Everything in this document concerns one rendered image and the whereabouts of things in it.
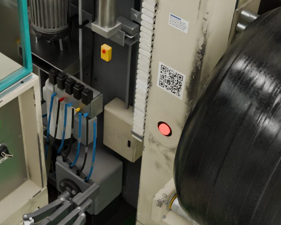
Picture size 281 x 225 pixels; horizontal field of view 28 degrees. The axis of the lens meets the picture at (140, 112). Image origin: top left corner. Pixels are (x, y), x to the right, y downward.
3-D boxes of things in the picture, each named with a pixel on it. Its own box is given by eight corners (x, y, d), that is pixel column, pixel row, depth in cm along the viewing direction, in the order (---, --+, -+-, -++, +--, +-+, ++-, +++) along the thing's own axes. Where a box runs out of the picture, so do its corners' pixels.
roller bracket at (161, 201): (149, 219, 146) (152, 196, 139) (230, 138, 169) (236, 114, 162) (159, 227, 144) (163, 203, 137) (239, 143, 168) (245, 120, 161)
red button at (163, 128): (158, 131, 142) (159, 122, 140) (162, 127, 143) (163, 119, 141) (167, 137, 141) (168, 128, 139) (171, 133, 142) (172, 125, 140)
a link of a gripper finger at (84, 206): (72, 211, 120) (83, 219, 119) (88, 197, 123) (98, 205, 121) (72, 215, 121) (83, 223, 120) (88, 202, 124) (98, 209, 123)
